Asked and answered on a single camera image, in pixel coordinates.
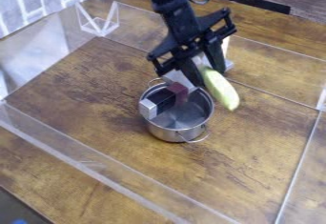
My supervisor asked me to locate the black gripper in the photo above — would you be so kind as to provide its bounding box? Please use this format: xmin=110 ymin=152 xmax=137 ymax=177
xmin=147 ymin=3 xmax=237 ymax=87

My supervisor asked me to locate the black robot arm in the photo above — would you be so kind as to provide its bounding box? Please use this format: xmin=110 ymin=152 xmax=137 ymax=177
xmin=147 ymin=0 xmax=237 ymax=87

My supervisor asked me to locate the silver metal pot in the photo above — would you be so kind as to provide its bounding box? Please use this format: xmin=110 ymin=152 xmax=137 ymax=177
xmin=139 ymin=82 xmax=214 ymax=143

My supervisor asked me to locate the black strip on table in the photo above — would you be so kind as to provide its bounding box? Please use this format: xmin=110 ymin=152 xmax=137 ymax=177
xmin=229 ymin=0 xmax=290 ymax=14

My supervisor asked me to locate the clear acrylic enclosure wall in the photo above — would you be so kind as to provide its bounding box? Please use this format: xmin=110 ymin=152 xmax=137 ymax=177
xmin=0 ymin=3 xmax=326 ymax=224

